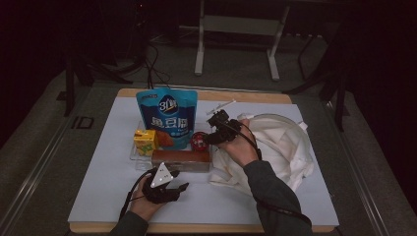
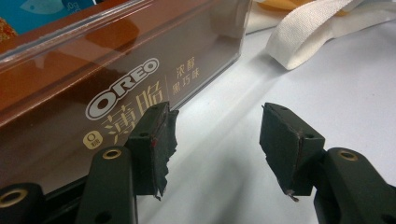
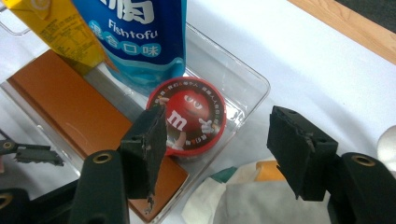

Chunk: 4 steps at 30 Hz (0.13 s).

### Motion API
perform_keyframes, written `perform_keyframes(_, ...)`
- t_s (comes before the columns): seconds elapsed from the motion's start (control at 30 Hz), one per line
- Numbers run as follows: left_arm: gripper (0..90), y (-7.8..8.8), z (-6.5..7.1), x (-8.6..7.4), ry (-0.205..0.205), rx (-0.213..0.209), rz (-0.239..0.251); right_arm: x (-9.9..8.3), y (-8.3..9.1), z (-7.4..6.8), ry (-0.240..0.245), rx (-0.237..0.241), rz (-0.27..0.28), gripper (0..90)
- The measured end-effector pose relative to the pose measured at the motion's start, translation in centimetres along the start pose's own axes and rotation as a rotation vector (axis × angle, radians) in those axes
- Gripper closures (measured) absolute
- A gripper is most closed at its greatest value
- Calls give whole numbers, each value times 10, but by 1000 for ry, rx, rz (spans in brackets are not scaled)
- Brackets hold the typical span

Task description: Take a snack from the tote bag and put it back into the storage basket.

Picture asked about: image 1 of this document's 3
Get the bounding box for white metal stand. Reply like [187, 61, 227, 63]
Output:
[194, 0, 291, 83]

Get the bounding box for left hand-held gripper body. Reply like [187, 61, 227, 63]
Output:
[141, 161, 182, 206]

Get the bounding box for red round can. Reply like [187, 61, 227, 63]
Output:
[190, 131, 210, 151]

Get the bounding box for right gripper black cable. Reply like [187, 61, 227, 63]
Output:
[229, 119, 313, 227]

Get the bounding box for blue snack pouch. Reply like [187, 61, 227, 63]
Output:
[136, 87, 199, 151]

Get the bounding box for clear plastic box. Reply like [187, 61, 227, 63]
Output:
[129, 119, 214, 174]

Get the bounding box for black floor stand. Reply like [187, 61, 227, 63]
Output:
[282, 32, 350, 132]
[63, 55, 134, 117]

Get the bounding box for person's left hand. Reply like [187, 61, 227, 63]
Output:
[128, 178, 165, 221]

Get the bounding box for person's right hand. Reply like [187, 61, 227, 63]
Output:
[218, 118, 262, 168]

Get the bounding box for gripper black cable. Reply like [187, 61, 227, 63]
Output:
[118, 170, 155, 220]
[229, 119, 313, 227]

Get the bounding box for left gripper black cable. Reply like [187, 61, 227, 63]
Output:
[118, 170, 155, 220]

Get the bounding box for white tote bag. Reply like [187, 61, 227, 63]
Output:
[208, 112, 315, 198]

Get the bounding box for brown rectangular box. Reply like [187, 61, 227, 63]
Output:
[150, 148, 211, 172]

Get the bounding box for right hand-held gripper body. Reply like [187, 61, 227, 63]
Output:
[206, 98, 244, 144]

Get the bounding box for white table mat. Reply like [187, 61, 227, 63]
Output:
[67, 96, 340, 227]

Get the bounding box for black floor cables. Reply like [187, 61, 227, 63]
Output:
[144, 42, 171, 90]

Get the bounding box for yellow drink carton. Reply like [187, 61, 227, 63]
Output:
[133, 128, 159, 157]

